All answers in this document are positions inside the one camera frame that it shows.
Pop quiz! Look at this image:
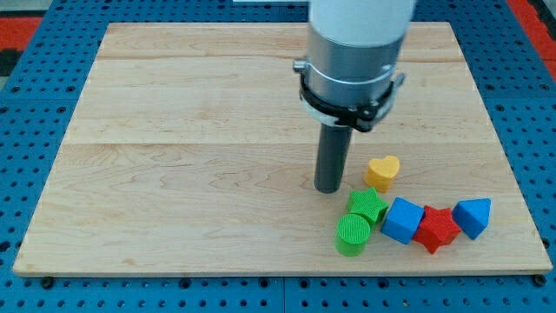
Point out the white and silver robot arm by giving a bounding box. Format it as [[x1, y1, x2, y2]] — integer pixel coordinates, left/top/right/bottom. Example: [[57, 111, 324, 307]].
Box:
[[294, 0, 416, 132]]

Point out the yellow heart block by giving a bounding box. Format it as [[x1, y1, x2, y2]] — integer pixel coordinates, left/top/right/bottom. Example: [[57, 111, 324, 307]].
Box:
[[364, 156, 400, 193]]

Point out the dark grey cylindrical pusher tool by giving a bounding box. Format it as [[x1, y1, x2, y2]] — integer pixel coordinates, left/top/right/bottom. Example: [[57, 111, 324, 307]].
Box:
[[314, 124, 352, 194]]

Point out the light wooden board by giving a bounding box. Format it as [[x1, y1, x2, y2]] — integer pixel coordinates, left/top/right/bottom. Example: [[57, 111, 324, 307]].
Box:
[[13, 22, 553, 277]]

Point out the green star block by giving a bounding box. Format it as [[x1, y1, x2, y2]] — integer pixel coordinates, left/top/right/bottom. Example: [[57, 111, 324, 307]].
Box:
[[347, 188, 389, 229]]

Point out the green cylinder block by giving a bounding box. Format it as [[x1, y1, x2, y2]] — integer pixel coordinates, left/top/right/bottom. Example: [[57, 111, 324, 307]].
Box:
[[334, 213, 371, 257]]

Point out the blue cube block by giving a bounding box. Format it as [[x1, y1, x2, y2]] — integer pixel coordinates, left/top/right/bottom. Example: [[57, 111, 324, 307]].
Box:
[[381, 197, 425, 244]]

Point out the red star block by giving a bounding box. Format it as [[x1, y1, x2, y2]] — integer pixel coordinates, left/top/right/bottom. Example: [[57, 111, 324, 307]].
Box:
[[413, 205, 461, 254]]

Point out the blue triangular prism block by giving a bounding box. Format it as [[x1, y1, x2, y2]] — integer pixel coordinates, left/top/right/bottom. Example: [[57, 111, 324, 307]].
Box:
[[452, 198, 492, 240]]

